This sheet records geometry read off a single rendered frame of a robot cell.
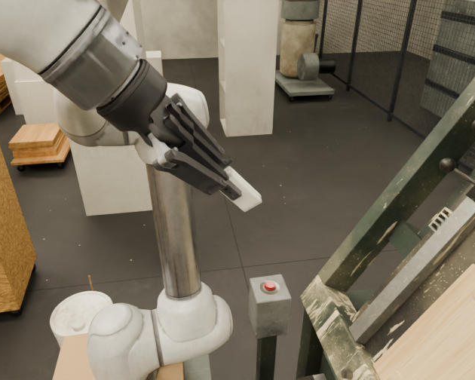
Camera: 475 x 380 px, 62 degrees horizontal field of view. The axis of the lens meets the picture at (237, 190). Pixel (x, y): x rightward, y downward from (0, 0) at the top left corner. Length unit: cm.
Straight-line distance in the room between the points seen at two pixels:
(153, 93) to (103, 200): 311
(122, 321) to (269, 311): 52
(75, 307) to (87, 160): 143
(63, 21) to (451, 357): 107
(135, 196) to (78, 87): 307
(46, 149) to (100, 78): 411
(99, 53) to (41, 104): 471
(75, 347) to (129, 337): 39
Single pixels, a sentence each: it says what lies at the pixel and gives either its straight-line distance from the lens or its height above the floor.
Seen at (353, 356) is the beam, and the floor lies 89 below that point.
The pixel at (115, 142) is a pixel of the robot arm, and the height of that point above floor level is 156.
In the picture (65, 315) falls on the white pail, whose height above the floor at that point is 36.
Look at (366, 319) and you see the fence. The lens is 131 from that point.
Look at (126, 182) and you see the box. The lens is 339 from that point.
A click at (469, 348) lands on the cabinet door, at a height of 111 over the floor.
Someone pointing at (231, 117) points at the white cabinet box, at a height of 25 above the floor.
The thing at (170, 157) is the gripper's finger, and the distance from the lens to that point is 41.
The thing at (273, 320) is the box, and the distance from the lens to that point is 143.
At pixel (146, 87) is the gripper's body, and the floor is 180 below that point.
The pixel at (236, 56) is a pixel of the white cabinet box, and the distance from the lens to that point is 461.
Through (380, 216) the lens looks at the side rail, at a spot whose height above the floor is 118.
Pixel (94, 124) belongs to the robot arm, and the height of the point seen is 163.
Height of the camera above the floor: 191
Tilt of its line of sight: 31 degrees down
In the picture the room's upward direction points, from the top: straight up
